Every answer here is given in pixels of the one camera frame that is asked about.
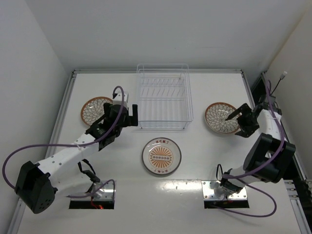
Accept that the brown floral plate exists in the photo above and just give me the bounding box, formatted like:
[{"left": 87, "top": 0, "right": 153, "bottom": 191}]
[
  {"left": 204, "top": 102, "right": 240, "bottom": 134},
  {"left": 80, "top": 97, "right": 113, "bottom": 126}
]

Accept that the grey rimmed sunburst plate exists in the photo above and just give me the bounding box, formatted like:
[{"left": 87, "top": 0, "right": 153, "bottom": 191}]
[{"left": 141, "top": 137, "right": 182, "bottom": 176}]

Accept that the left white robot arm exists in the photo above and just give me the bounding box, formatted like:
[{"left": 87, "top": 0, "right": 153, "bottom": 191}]
[{"left": 15, "top": 103, "right": 138, "bottom": 214}]

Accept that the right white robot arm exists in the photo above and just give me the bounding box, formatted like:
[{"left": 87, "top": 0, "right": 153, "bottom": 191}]
[{"left": 220, "top": 102, "right": 296, "bottom": 194}]

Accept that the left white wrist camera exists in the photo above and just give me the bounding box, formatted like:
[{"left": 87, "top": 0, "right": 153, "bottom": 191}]
[{"left": 113, "top": 92, "right": 129, "bottom": 108}]

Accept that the white wire dish rack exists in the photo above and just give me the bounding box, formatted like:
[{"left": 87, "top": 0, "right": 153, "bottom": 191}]
[{"left": 136, "top": 63, "right": 194, "bottom": 131}]

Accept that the black wall cable white plug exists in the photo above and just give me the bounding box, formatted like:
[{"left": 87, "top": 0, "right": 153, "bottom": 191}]
[{"left": 271, "top": 71, "right": 288, "bottom": 96}]

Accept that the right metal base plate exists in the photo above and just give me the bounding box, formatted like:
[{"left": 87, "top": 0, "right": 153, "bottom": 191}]
[{"left": 201, "top": 180, "right": 248, "bottom": 202}]

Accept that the metal base plate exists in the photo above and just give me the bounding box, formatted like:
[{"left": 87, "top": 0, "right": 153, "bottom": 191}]
[
  {"left": 68, "top": 179, "right": 116, "bottom": 202},
  {"left": 201, "top": 180, "right": 248, "bottom": 202}
]

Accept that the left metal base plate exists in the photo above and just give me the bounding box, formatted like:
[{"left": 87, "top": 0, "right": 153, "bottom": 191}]
[{"left": 68, "top": 179, "right": 116, "bottom": 202}]

